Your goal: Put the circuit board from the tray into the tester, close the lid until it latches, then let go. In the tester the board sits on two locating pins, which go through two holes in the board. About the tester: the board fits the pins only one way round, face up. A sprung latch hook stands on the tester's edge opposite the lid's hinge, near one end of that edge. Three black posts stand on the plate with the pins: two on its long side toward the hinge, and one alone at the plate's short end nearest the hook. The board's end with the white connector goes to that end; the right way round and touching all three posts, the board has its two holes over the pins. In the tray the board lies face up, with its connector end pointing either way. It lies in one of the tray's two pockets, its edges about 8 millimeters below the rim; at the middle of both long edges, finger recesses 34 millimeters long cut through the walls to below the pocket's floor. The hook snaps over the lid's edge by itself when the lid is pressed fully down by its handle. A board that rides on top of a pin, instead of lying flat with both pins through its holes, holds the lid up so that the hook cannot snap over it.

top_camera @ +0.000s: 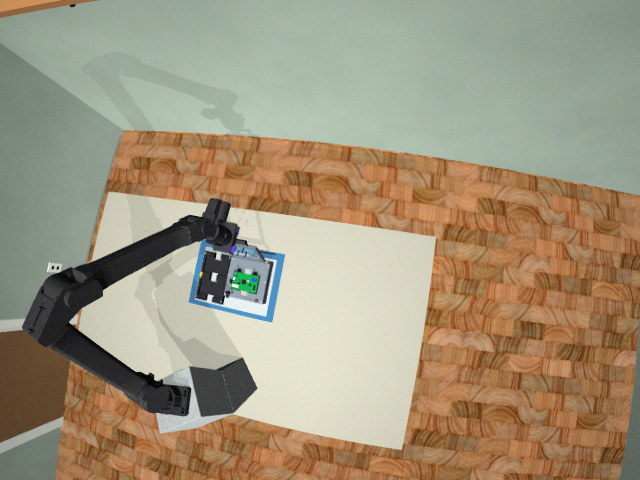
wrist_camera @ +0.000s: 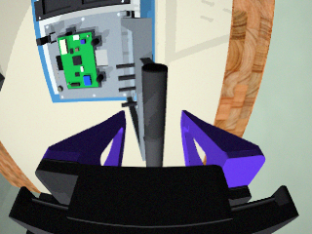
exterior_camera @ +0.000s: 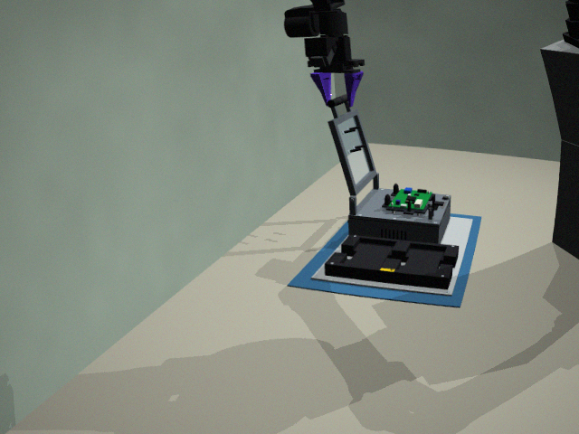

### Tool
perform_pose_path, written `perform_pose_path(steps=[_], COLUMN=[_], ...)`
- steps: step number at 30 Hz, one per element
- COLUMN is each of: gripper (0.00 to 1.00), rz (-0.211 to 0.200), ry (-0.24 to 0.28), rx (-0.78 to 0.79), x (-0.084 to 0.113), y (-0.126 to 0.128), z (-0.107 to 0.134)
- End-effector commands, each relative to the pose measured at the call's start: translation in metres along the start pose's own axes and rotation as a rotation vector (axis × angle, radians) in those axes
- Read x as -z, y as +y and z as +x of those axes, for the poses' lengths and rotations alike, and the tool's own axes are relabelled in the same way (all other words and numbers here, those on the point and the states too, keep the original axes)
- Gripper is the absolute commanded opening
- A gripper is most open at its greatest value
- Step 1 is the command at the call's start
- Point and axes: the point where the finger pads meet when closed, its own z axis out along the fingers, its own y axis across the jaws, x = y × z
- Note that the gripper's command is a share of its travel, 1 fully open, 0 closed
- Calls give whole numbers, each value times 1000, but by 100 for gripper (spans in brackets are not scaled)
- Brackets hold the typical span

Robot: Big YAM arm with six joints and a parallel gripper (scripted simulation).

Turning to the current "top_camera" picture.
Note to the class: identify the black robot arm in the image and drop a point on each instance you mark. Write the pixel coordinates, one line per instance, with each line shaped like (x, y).
(61, 296)

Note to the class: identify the green circuit board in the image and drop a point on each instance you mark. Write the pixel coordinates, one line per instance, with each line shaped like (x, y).
(245, 282)

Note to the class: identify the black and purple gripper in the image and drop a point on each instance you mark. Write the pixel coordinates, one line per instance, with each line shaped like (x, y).
(229, 240)

